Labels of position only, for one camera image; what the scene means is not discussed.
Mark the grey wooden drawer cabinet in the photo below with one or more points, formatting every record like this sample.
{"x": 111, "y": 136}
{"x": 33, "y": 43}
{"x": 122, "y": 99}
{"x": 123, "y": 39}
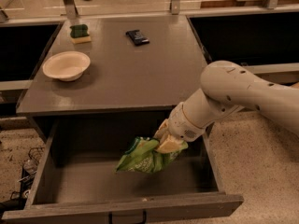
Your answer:
{"x": 130, "y": 89}

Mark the green yellow sponge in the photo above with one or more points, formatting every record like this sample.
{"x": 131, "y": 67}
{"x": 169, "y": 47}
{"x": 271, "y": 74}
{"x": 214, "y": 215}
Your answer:
{"x": 80, "y": 34}

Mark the dark blue snack bar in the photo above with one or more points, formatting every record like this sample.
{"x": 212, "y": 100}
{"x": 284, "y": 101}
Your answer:
{"x": 137, "y": 37}

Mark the open grey top drawer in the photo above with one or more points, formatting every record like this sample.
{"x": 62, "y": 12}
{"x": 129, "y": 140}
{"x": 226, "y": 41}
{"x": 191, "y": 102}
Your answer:
{"x": 76, "y": 181}

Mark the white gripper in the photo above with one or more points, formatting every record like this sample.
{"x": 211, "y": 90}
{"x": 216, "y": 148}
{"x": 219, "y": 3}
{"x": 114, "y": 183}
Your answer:
{"x": 183, "y": 124}

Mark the green rice chip bag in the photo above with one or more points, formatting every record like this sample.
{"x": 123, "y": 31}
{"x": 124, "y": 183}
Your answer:
{"x": 143, "y": 157}

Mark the metal post left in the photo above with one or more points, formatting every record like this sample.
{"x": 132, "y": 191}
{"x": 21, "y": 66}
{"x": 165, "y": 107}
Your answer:
{"x": 70, "y": 9}

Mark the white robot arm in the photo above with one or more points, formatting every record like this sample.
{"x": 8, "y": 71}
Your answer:
{"x": 225, "y": 88}

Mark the white paper bowl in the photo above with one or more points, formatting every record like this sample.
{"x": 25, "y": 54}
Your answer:
{"x": 66, "y": 66}

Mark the black drawer handle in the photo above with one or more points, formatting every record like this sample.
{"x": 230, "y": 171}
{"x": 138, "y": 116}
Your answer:
{"x": 128, "y": 217}

